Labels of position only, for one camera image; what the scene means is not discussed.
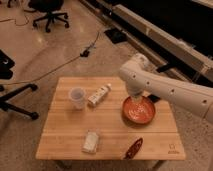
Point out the white ceramic cup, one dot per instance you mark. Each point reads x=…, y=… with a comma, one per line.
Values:
x=77, y=97

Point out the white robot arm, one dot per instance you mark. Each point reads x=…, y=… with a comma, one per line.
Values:
x=195, y=98

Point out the orange ceramic bowl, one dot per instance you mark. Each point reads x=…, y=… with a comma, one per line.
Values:
x=140, y=111

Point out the black object behind bowl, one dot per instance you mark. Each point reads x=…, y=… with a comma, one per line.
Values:
x=154, y=98

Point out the wooden table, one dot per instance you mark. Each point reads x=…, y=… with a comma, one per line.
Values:
x=65, y=128

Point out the black floor plug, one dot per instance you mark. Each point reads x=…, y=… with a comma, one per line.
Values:
x=85, y=53

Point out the black floor plate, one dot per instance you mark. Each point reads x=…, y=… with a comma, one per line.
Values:
x=115, y=35

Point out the white wrapped packet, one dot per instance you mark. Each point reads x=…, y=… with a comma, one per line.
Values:
x=91, y=142

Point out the black office chair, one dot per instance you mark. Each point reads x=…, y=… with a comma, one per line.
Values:
x=50, y=9

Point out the white long rail beam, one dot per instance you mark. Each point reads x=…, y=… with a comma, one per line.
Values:
x=176, y=33

